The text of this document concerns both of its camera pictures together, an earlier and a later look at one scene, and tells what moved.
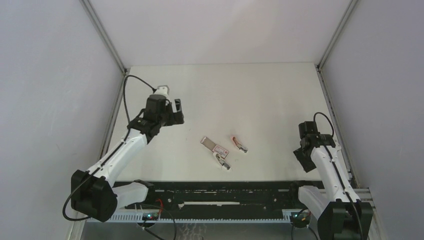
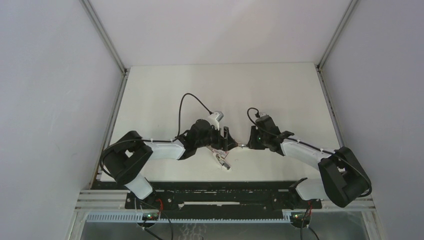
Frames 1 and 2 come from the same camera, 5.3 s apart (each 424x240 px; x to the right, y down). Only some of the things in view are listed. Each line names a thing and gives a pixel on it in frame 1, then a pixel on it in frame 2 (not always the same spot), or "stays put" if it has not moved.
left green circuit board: (150, 216) stays put
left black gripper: (175, 118) → (226, 143)
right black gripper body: (306, 161) → (259, 140)
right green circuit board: (300, 218) stays put
